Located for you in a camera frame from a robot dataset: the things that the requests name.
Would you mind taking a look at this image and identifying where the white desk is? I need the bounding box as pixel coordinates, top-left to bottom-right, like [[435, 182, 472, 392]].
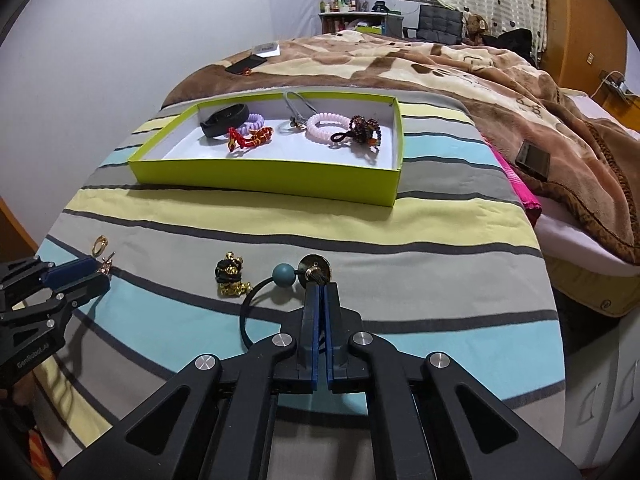
[[319, 10, 403, 38]]

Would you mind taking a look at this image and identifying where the black phone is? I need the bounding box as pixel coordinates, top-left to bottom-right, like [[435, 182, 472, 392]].
[[515, 141, 552, 181]]

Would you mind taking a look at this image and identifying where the purple spiral hair tie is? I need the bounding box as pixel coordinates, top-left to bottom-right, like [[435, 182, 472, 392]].
[[235, 112, 266, 136]]

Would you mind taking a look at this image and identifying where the brown beaded bracelet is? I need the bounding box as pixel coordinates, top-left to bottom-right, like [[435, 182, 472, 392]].
[[327, 115, 383, 151]]

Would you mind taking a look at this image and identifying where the black clothes pile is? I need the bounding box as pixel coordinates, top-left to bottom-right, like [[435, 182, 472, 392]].
[[487, 27, 533, 63]]

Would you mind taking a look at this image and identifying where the brown teddy bear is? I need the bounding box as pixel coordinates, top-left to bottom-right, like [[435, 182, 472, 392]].
[[465, 12, 491, 46]]

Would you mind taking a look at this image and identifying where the wooden nightstand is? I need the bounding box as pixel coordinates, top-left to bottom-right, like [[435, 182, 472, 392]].
[[602, 85, 640, 131]]

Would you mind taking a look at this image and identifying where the green cardboard box tray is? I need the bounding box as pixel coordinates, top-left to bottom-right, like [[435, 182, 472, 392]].
[[127, 91, 403, 208]]

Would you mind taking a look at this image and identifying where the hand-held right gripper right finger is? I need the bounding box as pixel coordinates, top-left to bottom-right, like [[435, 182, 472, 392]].
[[324, 284, 583, 480]]

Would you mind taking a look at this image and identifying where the black hair tie teal ball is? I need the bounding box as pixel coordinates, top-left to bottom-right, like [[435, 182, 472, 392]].
[[239, 254, 332, 351]]

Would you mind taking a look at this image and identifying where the grey hair tie with shells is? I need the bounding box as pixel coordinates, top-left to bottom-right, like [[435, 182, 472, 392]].
[[277, 90, 321, 136]]

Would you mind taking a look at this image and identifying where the striped blanket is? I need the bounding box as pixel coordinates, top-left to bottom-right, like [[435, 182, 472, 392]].
[[30, 91, 568, 468]]

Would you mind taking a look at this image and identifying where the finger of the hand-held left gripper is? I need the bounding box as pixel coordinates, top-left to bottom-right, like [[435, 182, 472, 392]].
[[0, 275, 111, 323], [0, 256, 101, 301]]

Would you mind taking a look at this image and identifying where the pink spiral hair tie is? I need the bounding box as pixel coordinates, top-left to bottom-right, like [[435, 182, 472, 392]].
[[306, 111, 348, 146]]

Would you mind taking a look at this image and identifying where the yellow bed skirt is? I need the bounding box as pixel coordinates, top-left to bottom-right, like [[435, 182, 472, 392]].
[[550, 255, 640, 318]]

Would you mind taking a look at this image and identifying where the black wristband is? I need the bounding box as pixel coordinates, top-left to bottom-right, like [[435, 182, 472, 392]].
[[200, 104, 251, 138]]

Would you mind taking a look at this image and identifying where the red beaded bracelet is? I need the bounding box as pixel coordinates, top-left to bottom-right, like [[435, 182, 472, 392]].
[[226, 126, 275, 153]]

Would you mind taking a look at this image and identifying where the wooden door frame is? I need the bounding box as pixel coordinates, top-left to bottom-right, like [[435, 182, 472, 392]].
[[0, 195, 38, 261]]

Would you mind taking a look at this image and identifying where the black and gold hair tie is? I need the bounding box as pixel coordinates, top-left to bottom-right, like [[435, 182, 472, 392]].
[[215, 255, 251, 297]]

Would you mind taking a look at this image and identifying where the black office chair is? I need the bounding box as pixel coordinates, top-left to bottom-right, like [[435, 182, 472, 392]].
[[402, 4, 465, 43]]

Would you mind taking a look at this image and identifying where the dark phone with red charm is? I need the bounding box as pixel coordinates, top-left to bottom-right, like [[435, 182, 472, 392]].
[[225, 55, 268, 76]]

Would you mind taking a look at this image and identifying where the brown patterned blanket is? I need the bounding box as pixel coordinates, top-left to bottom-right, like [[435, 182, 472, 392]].
[[160, 30, 640, 266]]

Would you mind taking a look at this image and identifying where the wooden wardrobe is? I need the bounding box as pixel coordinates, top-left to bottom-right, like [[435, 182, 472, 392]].
[[540, 0, 628, 91]]

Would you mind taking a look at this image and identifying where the white cabinet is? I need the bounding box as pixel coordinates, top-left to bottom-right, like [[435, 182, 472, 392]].
[[562, 310, 640, 466]]

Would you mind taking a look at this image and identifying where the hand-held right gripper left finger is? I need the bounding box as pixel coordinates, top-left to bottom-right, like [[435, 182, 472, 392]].
[[57, 282, 322, 480]]

